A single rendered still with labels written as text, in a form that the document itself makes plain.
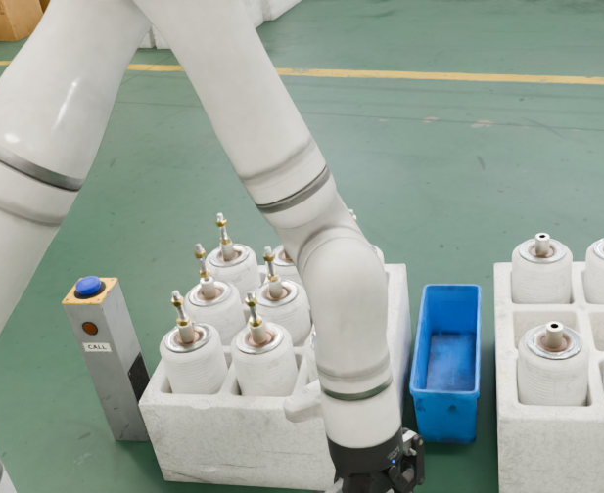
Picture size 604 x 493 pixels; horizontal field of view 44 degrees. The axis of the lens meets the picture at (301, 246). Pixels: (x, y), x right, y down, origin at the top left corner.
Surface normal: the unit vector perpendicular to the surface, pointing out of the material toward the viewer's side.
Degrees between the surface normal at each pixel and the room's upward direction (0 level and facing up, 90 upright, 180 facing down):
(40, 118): 54
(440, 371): 0
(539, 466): 90
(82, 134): 84
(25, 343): 0
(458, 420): 92
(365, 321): 99
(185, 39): 92
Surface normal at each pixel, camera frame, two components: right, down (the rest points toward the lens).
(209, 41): 0.25, 0.43
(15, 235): 0.54, 0.46
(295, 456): -0.19, 0.54
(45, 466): -0.14, -0.84
